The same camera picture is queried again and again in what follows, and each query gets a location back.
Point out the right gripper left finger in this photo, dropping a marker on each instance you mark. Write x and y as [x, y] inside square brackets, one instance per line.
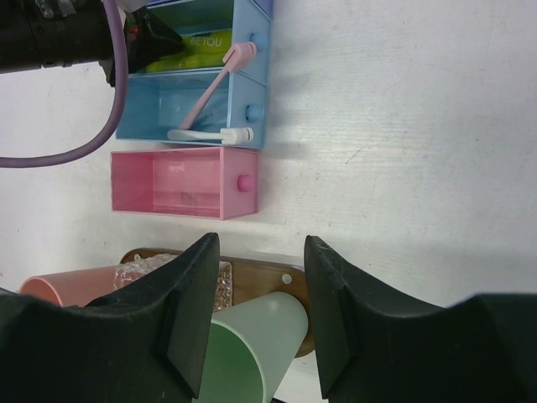
[143, 343]

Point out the green plastic cup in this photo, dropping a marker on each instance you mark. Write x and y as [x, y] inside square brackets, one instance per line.
[250, 348]

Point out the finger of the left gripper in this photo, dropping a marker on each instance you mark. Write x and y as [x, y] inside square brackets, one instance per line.
[149, 39]

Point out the light blue toothbrush bin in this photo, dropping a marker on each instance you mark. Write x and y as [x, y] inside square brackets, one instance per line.
[157, 103]

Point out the yellow-green toothpaste tube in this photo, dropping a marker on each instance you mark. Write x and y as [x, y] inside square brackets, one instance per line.
[201, 51]

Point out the clear textured plastic box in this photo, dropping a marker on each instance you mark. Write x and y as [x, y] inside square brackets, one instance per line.
[137, 266]

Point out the pink toothbrush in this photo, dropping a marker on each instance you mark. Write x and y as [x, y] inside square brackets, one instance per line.
[236, 58]

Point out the pink bin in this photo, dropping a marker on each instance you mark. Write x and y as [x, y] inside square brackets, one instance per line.
[211, 182]

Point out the dark blue bin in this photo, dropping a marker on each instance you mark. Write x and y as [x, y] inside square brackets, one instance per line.
[208, 9]

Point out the pink plastic cup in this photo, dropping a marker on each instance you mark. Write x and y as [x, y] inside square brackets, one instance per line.
[71, 288]

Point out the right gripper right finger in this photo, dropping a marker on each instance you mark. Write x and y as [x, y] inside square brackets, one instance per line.
[374, 343]

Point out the white toothbrush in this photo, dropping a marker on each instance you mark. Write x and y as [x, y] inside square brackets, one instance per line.
[227, 136]

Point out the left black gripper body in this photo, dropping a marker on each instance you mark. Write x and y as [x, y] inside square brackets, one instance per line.
[47, 34]

